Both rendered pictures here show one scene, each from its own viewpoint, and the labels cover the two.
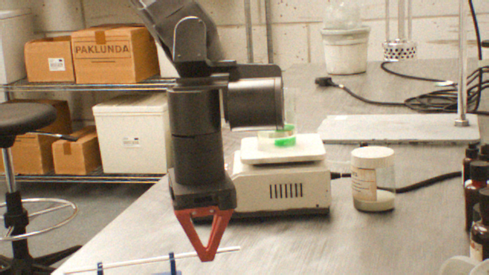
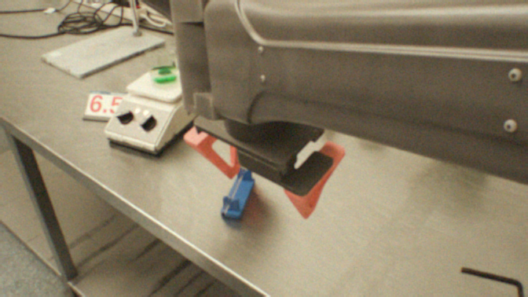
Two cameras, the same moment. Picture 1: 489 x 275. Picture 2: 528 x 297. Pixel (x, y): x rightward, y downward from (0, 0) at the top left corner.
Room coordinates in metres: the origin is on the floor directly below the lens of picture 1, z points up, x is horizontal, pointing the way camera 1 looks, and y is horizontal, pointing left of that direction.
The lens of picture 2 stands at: (0.52, 0.66, 1.28)
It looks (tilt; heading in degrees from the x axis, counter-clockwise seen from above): 35 degrees down; 293
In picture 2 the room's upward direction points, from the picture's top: straight up
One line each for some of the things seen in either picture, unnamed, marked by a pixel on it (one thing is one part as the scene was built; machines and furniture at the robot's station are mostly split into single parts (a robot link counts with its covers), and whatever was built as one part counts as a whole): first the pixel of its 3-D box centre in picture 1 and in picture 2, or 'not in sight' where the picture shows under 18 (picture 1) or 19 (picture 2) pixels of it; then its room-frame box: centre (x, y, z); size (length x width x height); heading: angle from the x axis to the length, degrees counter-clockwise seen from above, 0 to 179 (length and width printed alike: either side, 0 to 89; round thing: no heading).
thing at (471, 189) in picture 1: (479, 197); not in sight; (0.90, -0.29, 0.79); 0.04 x 0.04 x 0.09
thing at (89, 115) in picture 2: not in sight; (105, 106); (1.19, -0.01, 0.77); 0.09 x 0.06 x 0.04; 14
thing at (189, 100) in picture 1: (199, 108); not in sight; (0.81, 0.05, 0.95); 0.07 x 0.06 x 0.07; 83
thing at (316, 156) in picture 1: (281, 148); (165, 82); (1.05, -0.05, 0.83); 0.12 x 0.12 x 0.01; 88
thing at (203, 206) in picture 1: (202, 218); not in sight; (0.82, 0.05, 0.82); 0.07 x 0.07 x 0.09; 9
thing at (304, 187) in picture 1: (265, 177); (160, 106); (1.06, -0.03, 0.79); 0.22 x 0.13 x 0.08; 88
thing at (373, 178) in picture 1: (373, 179); not in sight; (1.02, -0.18, 0.79); 0.06 x 0.06 x 0.08
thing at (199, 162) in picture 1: (199, 161); not in sight; (0.81, 0.05, 0.89); 0.10 x 0.07 x 0.07; 9
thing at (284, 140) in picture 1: (275, 121); (164, 66); (1.05, -0.05, 0.88); 0.07 x 0.06 x 0.08; 171
